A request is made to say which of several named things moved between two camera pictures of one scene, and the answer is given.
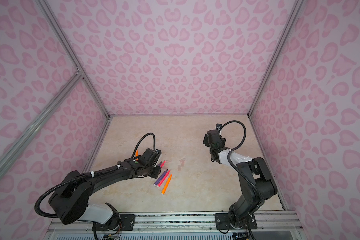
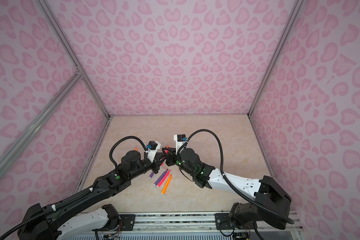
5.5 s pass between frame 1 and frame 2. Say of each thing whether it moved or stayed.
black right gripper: moved
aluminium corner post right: stayed
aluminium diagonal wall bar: stayed
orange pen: stayed
